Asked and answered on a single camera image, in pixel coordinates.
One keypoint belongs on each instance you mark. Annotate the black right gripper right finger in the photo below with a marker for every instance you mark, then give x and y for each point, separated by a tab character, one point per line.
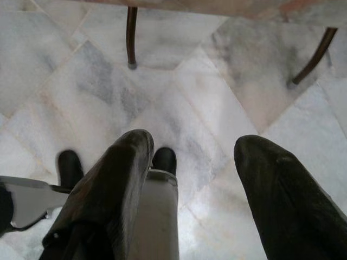
292	205

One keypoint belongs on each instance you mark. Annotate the black robot left foot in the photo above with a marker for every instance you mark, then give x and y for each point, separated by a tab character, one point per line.
70	168

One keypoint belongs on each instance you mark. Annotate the black robot foot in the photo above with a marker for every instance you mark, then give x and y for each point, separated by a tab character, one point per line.
70	168
166	159

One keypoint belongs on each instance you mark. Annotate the orange veined marble table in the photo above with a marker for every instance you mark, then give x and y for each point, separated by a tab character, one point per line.
244	6

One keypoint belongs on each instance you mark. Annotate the grey robot right leg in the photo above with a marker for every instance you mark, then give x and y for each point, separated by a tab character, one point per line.
160	214

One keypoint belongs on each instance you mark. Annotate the dark curved table leg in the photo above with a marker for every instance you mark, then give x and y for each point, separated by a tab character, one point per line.
132	38
314	57

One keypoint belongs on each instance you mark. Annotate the black robot right foot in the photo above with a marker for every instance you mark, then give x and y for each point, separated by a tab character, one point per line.
166	159

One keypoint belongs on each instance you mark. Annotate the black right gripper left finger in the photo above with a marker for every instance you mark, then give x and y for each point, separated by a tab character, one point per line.
108	195

